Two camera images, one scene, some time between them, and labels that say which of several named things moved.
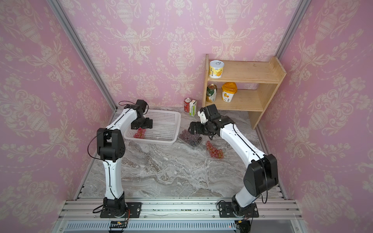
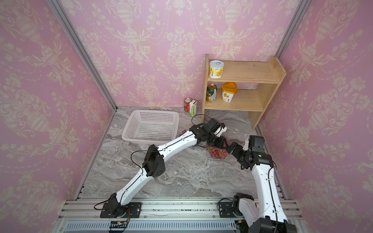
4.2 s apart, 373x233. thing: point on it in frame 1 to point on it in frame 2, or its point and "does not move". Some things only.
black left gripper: x=149 y=124 to x=221 y=143
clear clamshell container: x=215 y=150 does not move
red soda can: x=186 y=102 does not move
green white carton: x=193 y=108 does not move
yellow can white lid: x=215 y=69 does not move
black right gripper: x=193 y=125 to x=237 y=153
